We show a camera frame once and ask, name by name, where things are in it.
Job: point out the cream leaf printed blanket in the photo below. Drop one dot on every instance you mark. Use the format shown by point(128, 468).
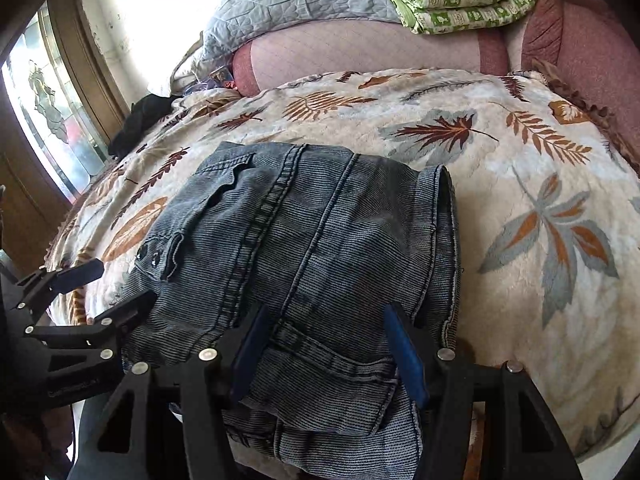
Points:
point(500, 185)

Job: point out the black cloth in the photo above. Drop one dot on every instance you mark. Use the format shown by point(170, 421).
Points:
point(140, 120)

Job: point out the colourful packets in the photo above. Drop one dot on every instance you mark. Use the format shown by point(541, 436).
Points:
point(224, 79)

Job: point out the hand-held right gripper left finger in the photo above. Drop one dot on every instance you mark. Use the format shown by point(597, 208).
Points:
point(250, 355)

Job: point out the grey quilted blanket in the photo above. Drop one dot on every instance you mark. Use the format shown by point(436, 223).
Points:
point(300, 0)

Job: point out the blue denim pants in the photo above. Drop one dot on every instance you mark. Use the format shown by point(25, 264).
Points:
point(310, 240)

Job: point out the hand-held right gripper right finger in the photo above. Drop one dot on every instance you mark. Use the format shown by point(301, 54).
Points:
point(405, 355)

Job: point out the cream pillow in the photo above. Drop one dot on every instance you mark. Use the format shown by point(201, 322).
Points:
point(187, 67)

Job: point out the brown fringed bedcover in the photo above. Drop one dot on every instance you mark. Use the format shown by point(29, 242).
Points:
point(585, 100)

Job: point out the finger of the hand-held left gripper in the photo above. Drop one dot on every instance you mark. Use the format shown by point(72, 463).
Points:
point(80, 275)
point(125, 312)

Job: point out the pink sofa backrest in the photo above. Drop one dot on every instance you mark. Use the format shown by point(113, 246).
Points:
point(350, 50)

